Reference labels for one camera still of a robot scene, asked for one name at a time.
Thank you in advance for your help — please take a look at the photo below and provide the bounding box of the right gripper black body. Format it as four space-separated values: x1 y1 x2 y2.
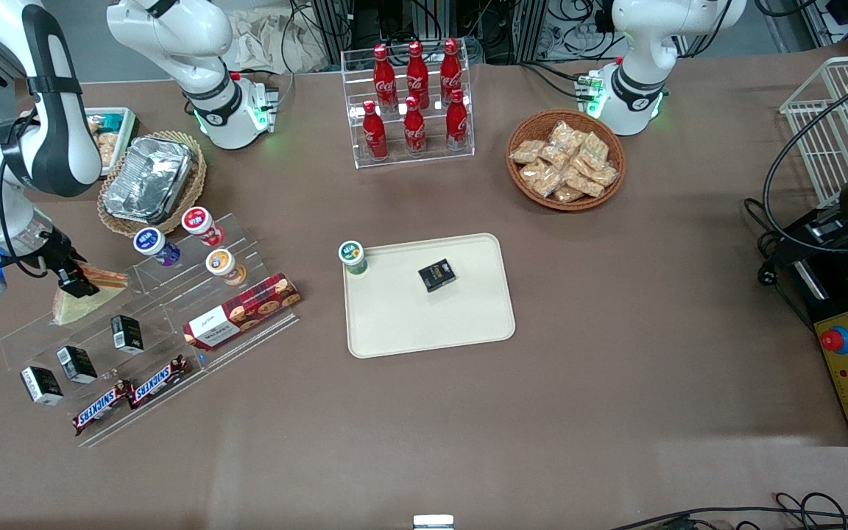
22 226 83 280

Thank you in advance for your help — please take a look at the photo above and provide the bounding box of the triangle sandwich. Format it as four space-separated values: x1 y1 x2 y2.
52 263 132 327

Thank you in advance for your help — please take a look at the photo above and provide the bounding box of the beige plastic tray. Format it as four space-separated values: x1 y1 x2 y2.
342 233 517 359

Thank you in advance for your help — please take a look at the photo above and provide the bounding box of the black machine yellow panel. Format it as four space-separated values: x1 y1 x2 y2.
791 236 848 447

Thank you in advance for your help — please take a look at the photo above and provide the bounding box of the oval wicker basket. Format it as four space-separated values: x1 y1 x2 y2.
97 130 208 238

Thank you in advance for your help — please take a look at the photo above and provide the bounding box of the purple yogurt bottle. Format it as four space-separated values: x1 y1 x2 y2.
133 227 182 267

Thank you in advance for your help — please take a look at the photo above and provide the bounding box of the small black box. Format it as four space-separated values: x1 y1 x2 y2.
19 366 64 406
110 314 145 354
56 344 99 385
417 258 457 293

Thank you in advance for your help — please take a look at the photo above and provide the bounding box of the clear acrylic tiered stand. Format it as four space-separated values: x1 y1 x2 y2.
0 212 300 448

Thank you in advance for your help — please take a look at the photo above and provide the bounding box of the foil food container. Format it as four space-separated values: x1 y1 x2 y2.
102 135 198 226

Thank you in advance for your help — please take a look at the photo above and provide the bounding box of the red yogurt bottle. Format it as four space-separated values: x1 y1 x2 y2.
181 206 225 247

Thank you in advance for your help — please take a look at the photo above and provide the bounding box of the white rectangular bin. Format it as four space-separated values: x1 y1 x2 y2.
84 107 138 177

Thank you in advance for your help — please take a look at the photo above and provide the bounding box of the Snickers bar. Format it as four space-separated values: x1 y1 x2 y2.
128 355 191 410
72 380 134 437

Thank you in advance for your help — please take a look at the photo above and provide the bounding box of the orange yogurt bottle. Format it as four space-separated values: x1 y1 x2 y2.
205 248 247 286

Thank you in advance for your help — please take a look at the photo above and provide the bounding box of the red plaid cookie box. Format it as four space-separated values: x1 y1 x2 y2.
183 272 302 351

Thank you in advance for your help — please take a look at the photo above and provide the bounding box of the green yogurt bottle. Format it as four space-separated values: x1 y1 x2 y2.
338 240 368 276

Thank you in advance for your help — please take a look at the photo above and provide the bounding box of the round wicker basket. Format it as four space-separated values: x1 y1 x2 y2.
506 109 626 213

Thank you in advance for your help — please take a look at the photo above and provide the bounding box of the beige crumpled cloth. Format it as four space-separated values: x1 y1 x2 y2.
229 6 329 73

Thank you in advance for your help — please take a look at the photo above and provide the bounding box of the red Coca-Cola bottle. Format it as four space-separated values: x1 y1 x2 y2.
445 88 469 150
403 96 427 155
362 100 388 160
440 38 463 104
372 44 398 111
406 40 431 110

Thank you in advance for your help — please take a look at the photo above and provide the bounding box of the clear acrylic bottle rack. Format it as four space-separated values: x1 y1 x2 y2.
341 46 475 170

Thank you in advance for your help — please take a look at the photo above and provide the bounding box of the aluminium equipment rack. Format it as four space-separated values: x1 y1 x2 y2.
310 0 616 66

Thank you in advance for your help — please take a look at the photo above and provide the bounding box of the black power cable with plug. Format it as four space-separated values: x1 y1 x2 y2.
744 197 811 325

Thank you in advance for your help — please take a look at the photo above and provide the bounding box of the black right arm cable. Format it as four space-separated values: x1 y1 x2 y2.
0 120 49 279

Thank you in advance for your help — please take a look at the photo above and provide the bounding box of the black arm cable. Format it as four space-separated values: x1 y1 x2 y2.
762 66 848 255
0 120 49 279

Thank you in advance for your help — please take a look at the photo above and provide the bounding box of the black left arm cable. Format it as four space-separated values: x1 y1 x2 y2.
762 66 848 255

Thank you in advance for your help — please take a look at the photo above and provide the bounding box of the white wire basket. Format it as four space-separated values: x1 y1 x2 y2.
779 53 848 208

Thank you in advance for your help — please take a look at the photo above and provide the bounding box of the long black cable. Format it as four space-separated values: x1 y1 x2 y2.
608 492 848 530

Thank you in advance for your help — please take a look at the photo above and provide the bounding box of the black base cable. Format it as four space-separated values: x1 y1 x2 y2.
516 60 594 100

